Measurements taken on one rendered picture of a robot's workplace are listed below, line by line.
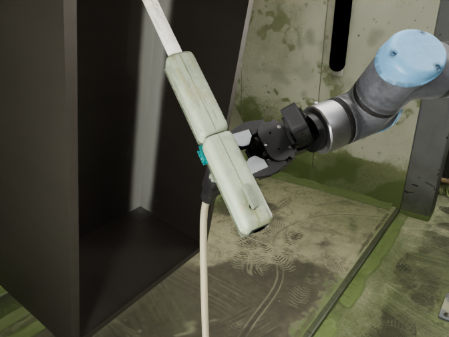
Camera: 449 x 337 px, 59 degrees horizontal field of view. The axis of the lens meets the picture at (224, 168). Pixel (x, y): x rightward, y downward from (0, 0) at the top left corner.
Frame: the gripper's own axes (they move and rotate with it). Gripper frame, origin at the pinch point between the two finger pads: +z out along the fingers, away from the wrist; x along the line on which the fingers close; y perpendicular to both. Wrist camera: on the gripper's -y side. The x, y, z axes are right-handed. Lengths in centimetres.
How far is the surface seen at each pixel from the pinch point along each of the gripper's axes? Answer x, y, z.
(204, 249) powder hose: -8.3, 29.4, 1.2
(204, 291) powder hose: -16.5, 34.8, 3.9
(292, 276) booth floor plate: -28, 139, -56
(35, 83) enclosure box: 31.3, 12.4, 21.2
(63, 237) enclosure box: 7.4, 35.6, 27.8
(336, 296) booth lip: -44, 126, -66
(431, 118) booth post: 17, 126, -175
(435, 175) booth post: -13, 145, -173
